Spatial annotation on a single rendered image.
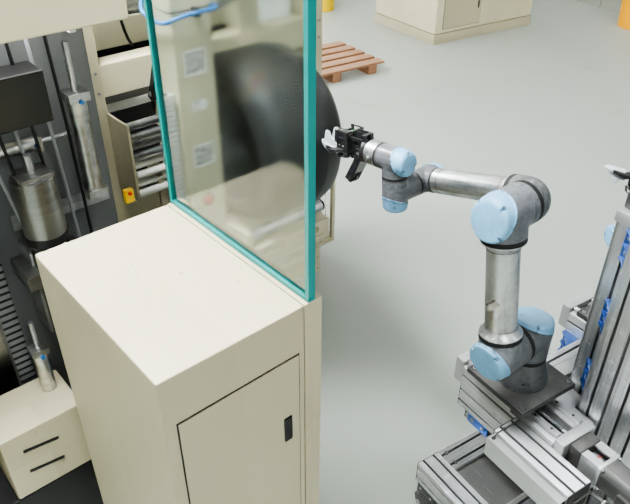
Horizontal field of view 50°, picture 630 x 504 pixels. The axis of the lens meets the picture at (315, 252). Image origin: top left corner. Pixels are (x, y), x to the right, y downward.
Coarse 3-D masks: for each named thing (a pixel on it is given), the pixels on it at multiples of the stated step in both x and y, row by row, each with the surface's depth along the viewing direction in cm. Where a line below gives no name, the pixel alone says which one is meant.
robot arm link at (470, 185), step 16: (432, 176) 196; (448, 176) 192; (464, 176) 188; (480, 176) 184; (496, 176) 181; (512, 176) 176; (528, 176) 171; (432, 192) 200; (448, 192) 193; (464, 192) 187; (480, 192) 183; (544, 192) 166; (544, 208) 166
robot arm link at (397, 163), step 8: (384, 144) 192; (376, 152) 192; (384, 152) 190; (392, 152) 188; (400, 152) 187; (408, 152) 187; (376, 160) 192; (384, 160) 190; (392, 160) 188; (400, 160) 186; (408, 160) 187; (416, 160) 189; (384, 168) 191; (392, 168) 188; (400, 168) 186; (408, 168) 188; (384, 176) 192; (392, 176) 190; (400, 176) 190
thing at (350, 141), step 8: (352, 128) 204; (360, 128) 201; (336, 136) 202; (344, 136) 199; (352, 136) 200; (360, 136) 199; (368, 136) 197; (344, 144) 201; (352, 144) 201; (360, 144) 199; (344, 152) 202; (352, 152) 202; (360, 152) 196
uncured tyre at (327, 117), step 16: (320, 80) 215; (320, 96) 212; (320, 112) 212; (336, 112) 217; (320, 128) 212; (320, 144) 213; (320, 160) 216; (336, 160) 221; (320, 176) 220; (336, 176) 228; (320, 192) 228
